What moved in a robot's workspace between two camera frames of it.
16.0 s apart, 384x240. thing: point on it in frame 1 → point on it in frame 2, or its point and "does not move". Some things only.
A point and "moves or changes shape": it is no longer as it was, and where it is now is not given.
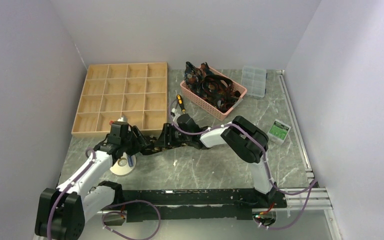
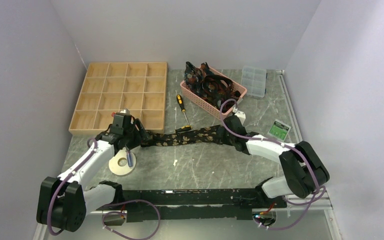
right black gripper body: x=175 y=136 → x=226 y=138
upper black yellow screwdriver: x=180 y=102 does not move
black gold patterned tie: x=149 y=146 moves or changes shape
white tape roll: x=122 y=167 does not move
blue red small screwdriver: x=130 y=160 does not move
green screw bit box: x=278 y=132 does not move
